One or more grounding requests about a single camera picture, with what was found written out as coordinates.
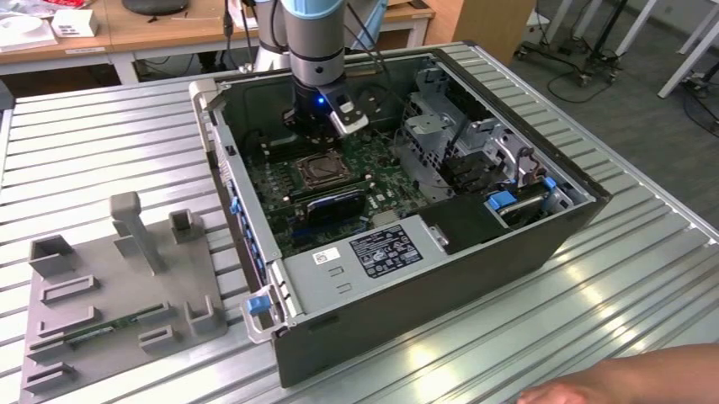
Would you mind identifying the green RAM stick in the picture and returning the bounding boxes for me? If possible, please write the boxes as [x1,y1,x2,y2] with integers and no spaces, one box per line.
[63,306,161,346]
[286,181,365,204]

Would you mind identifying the black fan graphics card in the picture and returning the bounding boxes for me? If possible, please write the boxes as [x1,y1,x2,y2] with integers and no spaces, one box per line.
[302,187,366,226]

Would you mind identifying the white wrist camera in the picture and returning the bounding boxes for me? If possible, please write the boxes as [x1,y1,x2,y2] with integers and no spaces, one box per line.
[318,82,372,136]

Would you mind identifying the dark round object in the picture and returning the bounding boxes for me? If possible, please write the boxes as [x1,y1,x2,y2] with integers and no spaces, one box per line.
[121,0,187,16]

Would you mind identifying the blue case latch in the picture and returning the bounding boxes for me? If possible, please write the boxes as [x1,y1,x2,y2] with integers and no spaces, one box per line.
[241,294,270,315]

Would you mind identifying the wooden desk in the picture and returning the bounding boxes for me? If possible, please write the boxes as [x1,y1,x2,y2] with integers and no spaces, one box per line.
[0,0,437,77]

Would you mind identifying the wooden cabinet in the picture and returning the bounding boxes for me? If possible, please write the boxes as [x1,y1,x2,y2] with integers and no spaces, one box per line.
[429,0,534,66]

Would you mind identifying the silver CPU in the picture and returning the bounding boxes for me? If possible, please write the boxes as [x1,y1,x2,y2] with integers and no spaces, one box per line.
[305,157,342,181]

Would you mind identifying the green motherboard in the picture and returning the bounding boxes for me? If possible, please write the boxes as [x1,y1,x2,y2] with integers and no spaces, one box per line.
[243,128,450,258]

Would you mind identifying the grey parts rack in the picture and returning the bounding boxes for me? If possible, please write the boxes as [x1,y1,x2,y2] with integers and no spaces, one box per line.
[18,191,229,401]

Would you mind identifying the blue disk carrier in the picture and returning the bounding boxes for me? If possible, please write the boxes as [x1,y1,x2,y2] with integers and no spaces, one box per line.
[482,189,517,211]

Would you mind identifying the white flat carton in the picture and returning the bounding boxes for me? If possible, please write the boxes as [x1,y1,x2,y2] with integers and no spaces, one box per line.
[0,12,57,51]

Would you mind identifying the silver power supply unit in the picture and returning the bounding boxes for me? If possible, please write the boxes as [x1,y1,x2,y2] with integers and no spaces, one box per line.
[279,212,450,315]

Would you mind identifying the small white box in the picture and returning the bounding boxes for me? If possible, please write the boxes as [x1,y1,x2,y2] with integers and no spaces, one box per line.
[49,8,99,39]

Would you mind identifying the silver drive cage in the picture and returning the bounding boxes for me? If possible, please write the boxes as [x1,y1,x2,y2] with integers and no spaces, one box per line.
[401,66,506,199]

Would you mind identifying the CPU socket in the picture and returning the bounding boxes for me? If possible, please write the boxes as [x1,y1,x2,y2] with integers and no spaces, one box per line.
[294,151,350,189]

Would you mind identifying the silver chipset heat sink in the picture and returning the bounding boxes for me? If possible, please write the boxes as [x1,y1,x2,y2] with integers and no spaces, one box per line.
[369,210,402,228]

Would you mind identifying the metal socket cover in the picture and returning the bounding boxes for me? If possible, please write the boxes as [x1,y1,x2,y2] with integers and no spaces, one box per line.
[294,151,349,189]

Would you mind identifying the black open PC case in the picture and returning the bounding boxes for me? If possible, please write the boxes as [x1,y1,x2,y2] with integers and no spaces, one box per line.
[187,40,613,388]

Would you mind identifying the black wheeled stand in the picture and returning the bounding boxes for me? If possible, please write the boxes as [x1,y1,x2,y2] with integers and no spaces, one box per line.
[514,0,629,88]

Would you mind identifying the white table frame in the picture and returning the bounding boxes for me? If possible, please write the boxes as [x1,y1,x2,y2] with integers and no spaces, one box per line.
[656,0,719,100]

